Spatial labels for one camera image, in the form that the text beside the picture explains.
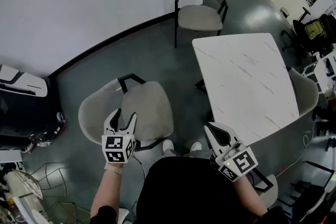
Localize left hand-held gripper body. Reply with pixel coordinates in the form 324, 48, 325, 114
101, 127, 137, 165

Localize white floor cable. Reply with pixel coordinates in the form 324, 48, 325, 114
275, 119, 317, 177

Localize white low shelf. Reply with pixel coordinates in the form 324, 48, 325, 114
0, 151, 24, 165

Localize grey wire rack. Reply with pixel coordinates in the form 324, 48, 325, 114
30, 162, 70, 191

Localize black and white machine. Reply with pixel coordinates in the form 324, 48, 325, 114
0, 64, 67, 153

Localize black metal chair frames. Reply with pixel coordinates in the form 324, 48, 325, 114
278, 159, 336, 208

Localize person's right forearm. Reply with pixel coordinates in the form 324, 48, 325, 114
232, 174, 268, 216

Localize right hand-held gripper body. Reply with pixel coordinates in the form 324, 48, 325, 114
211, 140, 259, 182

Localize person's white shoe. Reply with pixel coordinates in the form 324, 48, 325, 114
189, 141, 203, 153
162, 139, 175, 153

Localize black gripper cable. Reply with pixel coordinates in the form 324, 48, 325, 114
132, 154, 147, 179

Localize white marble table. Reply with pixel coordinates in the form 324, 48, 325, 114
191, 33, 300, 146

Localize beige chair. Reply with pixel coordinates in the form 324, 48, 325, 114
78, 73, 174, 152
174, 0, 229, 49
287, 67, 320, 119
249, 167, 279, 209

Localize person's right white shoe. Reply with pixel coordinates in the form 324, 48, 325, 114
189, 141, 203, 153

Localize black office chair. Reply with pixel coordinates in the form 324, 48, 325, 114
280, 6, 336, 67

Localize person's left forearm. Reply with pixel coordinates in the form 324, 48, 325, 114
90, 172, 124, 216

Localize white metal rack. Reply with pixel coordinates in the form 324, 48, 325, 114
303, 50, 336, 95

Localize person's left white shoe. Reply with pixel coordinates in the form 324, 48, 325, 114
162, 139, 175, 153

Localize yellow-green backpack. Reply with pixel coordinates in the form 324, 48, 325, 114
304, 19, 327, 40

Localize person's black shirt torso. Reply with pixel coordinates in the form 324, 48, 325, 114
90, 156, 289, 224

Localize white patterned sheet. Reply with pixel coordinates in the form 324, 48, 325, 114
12, 168, 44, 200

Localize beige wrist strap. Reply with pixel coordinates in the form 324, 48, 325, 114
104, 162, 124, 175

